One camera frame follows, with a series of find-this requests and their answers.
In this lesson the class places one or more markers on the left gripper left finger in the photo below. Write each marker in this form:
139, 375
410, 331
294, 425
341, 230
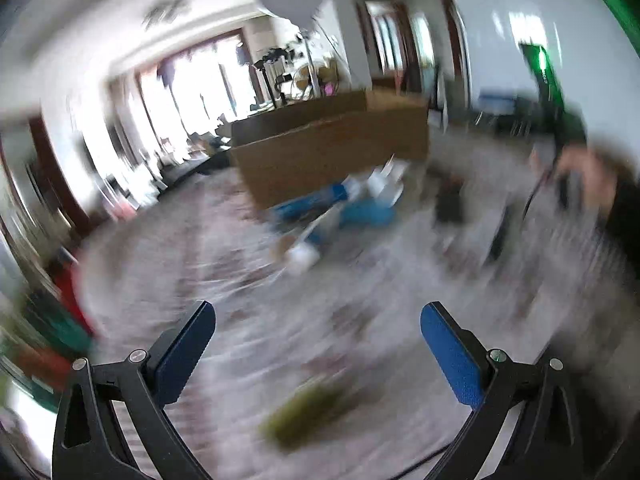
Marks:
89, 442

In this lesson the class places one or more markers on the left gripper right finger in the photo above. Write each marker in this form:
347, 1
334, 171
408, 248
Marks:
545, 442

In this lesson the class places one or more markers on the person's hand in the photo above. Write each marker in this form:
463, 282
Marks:
599, 181

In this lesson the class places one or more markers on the green object on bed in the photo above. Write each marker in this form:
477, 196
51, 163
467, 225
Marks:
309, 410

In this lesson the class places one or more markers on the white floral quilt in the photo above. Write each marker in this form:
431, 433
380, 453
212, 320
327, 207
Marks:
353, 315

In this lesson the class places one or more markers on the blue white tube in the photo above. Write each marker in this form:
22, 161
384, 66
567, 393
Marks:
335, 206

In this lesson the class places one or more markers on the brown cardboard box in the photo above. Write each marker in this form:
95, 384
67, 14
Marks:
301, 148

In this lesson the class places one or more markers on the white board on stand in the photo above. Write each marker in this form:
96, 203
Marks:
595, 62

